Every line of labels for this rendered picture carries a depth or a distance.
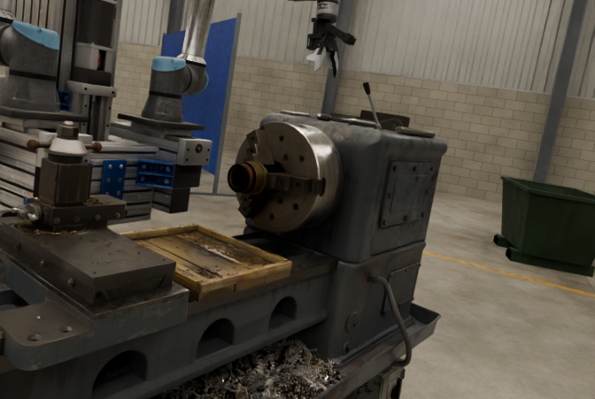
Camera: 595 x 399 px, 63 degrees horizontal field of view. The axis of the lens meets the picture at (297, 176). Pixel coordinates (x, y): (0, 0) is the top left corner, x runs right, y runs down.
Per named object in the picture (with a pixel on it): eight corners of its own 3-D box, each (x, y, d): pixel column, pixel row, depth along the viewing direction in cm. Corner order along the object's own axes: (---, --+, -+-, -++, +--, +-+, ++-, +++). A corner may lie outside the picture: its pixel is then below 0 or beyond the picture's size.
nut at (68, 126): (72, 136, 98) (73, 119, 97) (81, 140, 96) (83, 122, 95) (52, 135, 95) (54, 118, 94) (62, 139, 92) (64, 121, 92)
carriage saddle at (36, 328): (65, 246, 116) (66, 222, 115) (189, 320, 89) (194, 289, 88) (-90, 266, 92) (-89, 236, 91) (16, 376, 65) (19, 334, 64)
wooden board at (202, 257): (196, 236, 142) (197, 223, 141) (290, 276, 121) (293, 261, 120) (102, 249, 118) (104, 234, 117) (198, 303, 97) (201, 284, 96)
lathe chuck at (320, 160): (241, 201, 155) (272, 108, 147) (314, 249, 138) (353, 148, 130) (220, 202, 148) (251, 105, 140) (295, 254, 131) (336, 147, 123)
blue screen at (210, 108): (129, 147, 968) (143, 28, 937) (169, 151, 1008) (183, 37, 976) (184, 194, 614) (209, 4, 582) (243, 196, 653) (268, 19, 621)
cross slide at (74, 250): (59, 223, 114) (61, 204, 113) (174, 285, 88) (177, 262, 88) (-20, 231, 100) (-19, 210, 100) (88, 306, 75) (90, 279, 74)
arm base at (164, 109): (132, 115, 176) (135, 88, 175) (163, 118, 189) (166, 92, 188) (160, 121, 169) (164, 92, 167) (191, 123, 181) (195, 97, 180)
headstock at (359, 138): (331, 210, 213) (346, 122, 208) (433, 241, 185) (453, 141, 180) (236, 222, 166) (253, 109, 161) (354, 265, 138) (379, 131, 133)
